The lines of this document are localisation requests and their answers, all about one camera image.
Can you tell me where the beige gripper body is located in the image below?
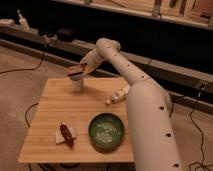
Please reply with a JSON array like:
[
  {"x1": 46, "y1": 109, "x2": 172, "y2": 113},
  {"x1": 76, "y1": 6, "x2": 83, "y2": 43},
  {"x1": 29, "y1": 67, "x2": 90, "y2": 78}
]
[{"x1": 80, "y1": 53, "x2": 96, "y2": 74}]

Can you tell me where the dark rectangular eraser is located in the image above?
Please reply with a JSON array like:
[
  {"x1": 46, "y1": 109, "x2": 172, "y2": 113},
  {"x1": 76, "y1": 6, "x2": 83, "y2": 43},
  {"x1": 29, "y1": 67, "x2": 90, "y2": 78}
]
[{"x1": 66, "y1": 64, "x2": 86, "y2": 77}]

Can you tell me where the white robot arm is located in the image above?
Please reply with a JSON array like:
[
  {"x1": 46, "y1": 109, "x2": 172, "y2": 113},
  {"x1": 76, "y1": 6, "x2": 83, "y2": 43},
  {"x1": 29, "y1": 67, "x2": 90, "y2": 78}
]
[{"x1": 81, "y1": 38, "x2": 183, "y2": 171}]

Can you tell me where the green ceramic bowl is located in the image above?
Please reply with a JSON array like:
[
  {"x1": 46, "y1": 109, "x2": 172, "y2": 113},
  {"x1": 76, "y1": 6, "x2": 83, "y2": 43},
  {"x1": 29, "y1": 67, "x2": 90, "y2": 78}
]
[{"x1": 88, "y1": 113, "x2": 125, "y2": 150}]

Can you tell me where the black device on ledge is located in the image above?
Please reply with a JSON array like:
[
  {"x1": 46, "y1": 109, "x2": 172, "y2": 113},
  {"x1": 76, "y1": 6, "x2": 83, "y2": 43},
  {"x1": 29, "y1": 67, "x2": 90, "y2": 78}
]
[{"x1": 56, "y1": 28, "x2": 75, "y2": 42}]

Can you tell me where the white plastic bottle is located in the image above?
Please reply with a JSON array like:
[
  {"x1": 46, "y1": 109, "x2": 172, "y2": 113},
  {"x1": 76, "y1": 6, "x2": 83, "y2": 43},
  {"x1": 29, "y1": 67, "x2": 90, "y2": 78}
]
[{"x1": 105, "y1": 85, "x2": 130, "y2": 105}]

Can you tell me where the wooden table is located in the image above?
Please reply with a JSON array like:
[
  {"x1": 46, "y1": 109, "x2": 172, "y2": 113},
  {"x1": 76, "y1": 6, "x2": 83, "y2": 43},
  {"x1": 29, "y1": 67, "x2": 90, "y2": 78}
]
[{"x1": 18, "y1": 78, "x2": 133, "y2": 163}]

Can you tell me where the red chili pepper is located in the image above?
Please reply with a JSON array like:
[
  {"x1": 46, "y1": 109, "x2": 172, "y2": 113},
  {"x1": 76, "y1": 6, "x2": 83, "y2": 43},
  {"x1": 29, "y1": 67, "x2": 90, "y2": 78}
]
[{"x1": 60, "y1": 124, "x2": 73, "y2": 147}]

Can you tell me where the white spray bottle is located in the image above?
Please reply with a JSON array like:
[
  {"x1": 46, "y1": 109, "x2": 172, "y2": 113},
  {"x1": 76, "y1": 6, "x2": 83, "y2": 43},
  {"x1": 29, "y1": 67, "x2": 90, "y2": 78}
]
[{"x1": 17, "y1": 11, "x2": 30, "y2": 31}]

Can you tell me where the black cable left floor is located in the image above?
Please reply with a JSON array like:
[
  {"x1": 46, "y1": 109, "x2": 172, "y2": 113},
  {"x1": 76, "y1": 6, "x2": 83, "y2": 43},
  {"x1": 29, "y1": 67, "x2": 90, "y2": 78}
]
[{"x1": 0, "y1": 44, "x2": 47, "y2": 76}]

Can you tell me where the black cable floor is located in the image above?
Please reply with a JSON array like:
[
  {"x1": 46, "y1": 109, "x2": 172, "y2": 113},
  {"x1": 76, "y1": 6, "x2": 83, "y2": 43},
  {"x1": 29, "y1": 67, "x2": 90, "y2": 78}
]
[
  {"x1": 188, "y1": 89, "x2": 213, "y2": 171},
  {"x1": 0, "y1": 44, "x2": 47, "y2": 76}
]

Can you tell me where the black cable under table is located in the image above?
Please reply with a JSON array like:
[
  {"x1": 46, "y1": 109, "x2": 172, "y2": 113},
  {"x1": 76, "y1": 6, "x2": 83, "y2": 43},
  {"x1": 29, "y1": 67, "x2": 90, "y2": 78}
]
[{"x1": 24, "y1": 102, "x2": 40, "y2": 129}]

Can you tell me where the black cable right floor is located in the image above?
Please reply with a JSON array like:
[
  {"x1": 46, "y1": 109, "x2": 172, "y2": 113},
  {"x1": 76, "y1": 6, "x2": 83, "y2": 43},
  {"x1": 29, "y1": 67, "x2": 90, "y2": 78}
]
[{"x1": 188, "y1": 89, "x2": 213, "y2": 171}]

